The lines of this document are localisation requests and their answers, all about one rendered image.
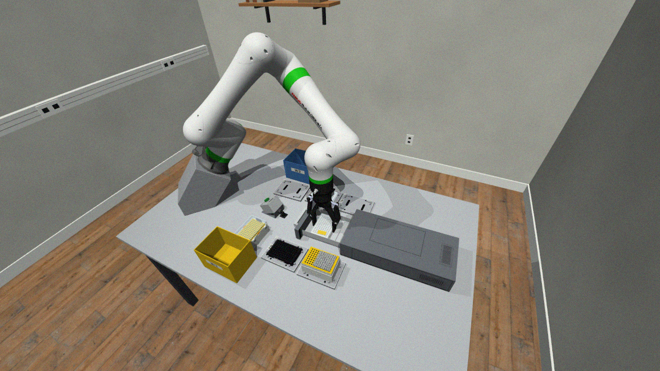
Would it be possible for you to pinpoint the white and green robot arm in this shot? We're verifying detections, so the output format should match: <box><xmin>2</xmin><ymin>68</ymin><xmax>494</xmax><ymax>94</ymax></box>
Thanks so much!
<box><xmin>183</xmin><ymin>32</ymin><xmax>360</xmax><ymax>196</ymax></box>

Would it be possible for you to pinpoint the blue bin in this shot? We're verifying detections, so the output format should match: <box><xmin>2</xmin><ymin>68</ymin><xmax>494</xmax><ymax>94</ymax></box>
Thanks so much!
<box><xmin>283</xmin><ymin>148</ymin><xmax>309</xmax><ymax>184</ymax></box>

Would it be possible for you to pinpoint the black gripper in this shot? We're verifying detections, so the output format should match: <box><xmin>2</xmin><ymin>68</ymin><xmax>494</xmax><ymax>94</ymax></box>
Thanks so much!
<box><xmin>307</xmin><ymin>191</ymin><xmax>341</xmax><ymax>232</ymax></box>

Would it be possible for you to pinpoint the yellow waste bin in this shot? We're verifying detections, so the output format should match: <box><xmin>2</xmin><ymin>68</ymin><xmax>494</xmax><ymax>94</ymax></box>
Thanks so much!
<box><xmin>194</xmin><ymin>226</ymin><xmax>257</xmax><ymax>283</ymax></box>

